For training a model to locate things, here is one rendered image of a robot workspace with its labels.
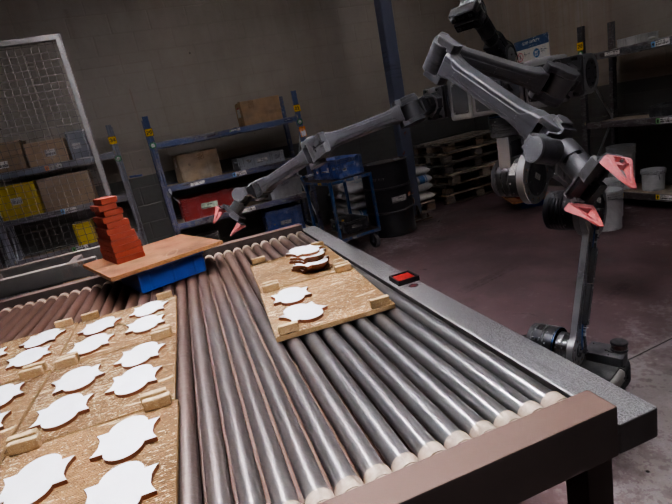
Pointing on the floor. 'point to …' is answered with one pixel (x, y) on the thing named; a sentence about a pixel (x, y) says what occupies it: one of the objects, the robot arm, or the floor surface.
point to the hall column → (397, 94)
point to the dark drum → (390, 196)
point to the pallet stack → (458, 165)
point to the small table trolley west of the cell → (347, 206)
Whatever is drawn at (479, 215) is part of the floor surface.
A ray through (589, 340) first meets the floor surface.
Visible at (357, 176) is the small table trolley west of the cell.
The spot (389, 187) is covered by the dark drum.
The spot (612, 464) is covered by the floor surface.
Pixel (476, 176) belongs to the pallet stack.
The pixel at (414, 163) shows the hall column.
